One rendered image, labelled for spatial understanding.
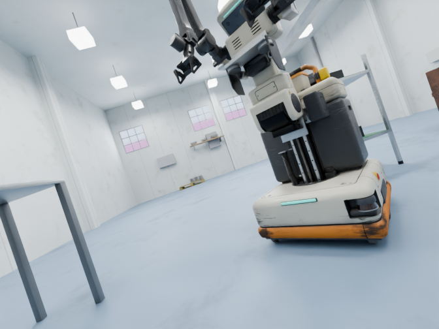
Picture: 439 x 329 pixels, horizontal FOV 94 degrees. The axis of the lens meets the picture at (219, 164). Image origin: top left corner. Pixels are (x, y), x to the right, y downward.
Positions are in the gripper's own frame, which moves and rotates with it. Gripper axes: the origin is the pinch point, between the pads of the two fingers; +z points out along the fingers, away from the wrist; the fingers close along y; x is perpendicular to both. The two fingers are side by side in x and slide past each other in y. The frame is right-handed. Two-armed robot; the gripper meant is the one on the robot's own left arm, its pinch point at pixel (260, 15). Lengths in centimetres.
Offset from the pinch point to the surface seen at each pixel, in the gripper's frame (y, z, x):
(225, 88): -681, -730, 613
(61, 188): -127, 48, -34
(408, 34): 65, -569, 744
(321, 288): -10, 90, 43
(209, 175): -836, -245, 640
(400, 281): 12, 85, 52
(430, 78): 49, -125, 300
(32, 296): -158, 111, -32
